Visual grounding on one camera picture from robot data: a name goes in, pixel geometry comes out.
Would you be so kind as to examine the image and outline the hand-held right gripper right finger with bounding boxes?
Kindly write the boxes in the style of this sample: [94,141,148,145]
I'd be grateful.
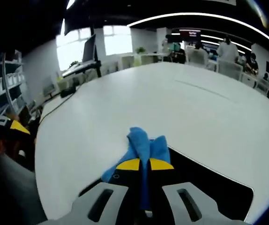
[148,158,247,225]

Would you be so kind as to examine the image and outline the dark hanging screen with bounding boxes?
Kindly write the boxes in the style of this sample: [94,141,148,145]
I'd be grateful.
[63,18,95,36]

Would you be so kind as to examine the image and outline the white low cabinet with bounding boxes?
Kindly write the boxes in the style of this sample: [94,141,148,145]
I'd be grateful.
[120,53,164,70]

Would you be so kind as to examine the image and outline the white office chair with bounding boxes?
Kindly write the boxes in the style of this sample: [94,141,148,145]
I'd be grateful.
[187,48,209,69]
[218,60,243,81]

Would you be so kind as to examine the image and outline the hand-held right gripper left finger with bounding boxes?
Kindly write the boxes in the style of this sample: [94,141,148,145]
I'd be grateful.
[37,158,142,225]

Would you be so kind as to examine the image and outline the storage shelf with boxes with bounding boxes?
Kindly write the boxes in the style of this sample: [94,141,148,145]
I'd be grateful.
[0,52,31,118]

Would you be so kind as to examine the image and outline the black monitor on stand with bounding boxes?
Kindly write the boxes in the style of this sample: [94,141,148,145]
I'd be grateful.
[61,34,103,78]

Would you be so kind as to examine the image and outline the blue cleaning cloth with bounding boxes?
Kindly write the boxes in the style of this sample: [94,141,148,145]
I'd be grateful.
[101,127,172,210]

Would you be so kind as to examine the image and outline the black cable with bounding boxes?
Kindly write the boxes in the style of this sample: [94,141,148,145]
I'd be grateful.
[39,90,79,124]

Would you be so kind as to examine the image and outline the small black device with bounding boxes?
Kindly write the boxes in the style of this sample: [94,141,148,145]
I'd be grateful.
[59,86,77,98]

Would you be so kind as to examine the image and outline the long curved ceiling light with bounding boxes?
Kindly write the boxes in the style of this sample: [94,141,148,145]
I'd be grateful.
[127,12,269,48]

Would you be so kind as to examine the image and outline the grey mesh office chair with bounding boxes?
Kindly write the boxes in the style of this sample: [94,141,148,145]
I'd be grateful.
[0,153,49,225]

